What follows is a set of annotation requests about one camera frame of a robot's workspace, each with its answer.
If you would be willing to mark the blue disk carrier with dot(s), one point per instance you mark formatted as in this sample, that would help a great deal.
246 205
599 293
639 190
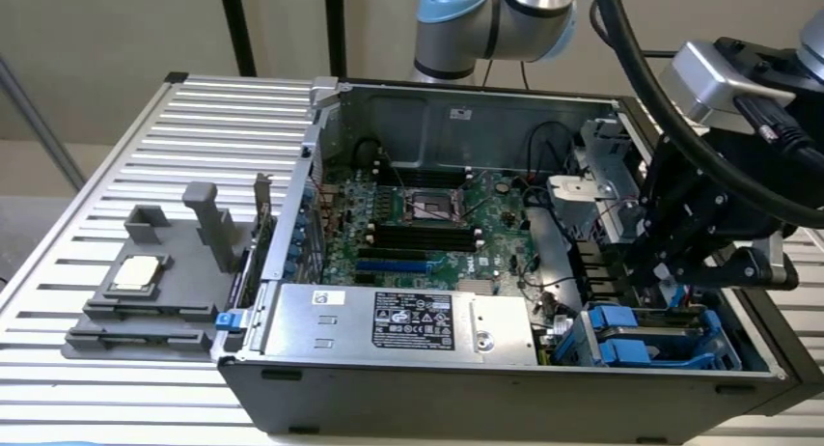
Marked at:
609 332

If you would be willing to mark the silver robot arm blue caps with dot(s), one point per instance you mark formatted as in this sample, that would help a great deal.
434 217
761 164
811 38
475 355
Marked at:
463 26

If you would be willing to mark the silver power supply unit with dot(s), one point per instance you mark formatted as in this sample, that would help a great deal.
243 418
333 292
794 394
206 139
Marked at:
399 320

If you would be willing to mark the graphics card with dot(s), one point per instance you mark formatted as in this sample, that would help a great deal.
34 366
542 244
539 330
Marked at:
258 243

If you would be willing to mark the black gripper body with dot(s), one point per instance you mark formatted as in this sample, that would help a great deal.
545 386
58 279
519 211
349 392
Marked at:
754 185

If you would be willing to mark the silver CPU chip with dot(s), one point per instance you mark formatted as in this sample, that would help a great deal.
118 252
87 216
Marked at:
137 274

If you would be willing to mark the blue expansion slot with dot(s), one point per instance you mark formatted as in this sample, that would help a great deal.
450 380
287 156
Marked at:
393 266

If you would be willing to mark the green motherboard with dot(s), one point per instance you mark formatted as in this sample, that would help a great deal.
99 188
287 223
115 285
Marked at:
445 233

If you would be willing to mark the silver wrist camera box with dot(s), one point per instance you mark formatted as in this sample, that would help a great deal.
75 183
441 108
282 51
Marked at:
715 86

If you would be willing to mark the silver drive cage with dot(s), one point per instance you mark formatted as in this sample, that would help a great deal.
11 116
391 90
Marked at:
593 195

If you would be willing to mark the black frame post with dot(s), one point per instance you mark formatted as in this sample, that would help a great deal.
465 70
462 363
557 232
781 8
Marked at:
237 28
335 28

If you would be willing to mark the blue case latch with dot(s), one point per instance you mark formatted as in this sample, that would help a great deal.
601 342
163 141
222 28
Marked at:
229 320

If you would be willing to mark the black open PC case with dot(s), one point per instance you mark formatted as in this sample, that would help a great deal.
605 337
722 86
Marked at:
490 398

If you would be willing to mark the black RAM slot bank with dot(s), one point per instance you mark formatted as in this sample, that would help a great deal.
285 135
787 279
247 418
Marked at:
429 175
425 236

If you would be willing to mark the CPU socket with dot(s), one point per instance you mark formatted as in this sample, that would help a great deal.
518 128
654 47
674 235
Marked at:
430 205

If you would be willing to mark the grey metal pole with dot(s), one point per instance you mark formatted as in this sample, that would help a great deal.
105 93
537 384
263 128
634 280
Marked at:
39 113

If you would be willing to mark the silver chipset heatsink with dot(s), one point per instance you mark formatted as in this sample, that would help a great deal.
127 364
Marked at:
479 287

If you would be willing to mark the white case label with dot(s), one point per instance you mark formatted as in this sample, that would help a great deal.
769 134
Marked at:
461 114

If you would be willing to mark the grey parts rack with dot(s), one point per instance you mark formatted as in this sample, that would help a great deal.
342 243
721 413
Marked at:
167 282

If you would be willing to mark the black expansion slot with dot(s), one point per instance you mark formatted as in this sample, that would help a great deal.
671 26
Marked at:
390 253

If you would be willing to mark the disk bay with blue rails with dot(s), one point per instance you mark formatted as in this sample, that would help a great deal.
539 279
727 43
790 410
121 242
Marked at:
693 337

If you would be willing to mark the coin cell battery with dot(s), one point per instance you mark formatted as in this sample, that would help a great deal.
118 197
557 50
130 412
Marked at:
503 186

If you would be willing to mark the RAM stick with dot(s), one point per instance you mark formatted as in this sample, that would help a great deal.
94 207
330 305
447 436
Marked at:
138 342

